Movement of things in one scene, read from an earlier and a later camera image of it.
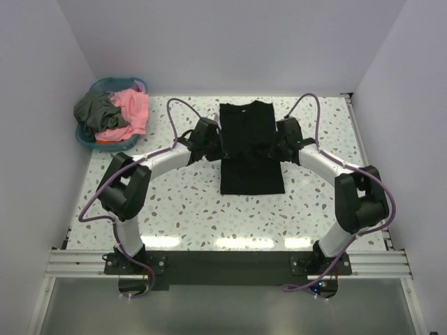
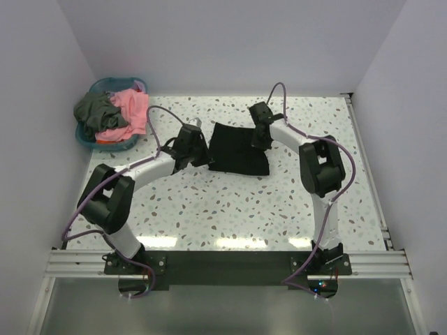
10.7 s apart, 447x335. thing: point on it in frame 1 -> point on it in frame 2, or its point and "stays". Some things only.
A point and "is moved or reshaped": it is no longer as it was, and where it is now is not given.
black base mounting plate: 162,269 stays
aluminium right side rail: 364,150 stays
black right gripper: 272,152 -> 258,145
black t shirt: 247,127 is moved or reshaped
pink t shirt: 134,109 stays
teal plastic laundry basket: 111,85 stays
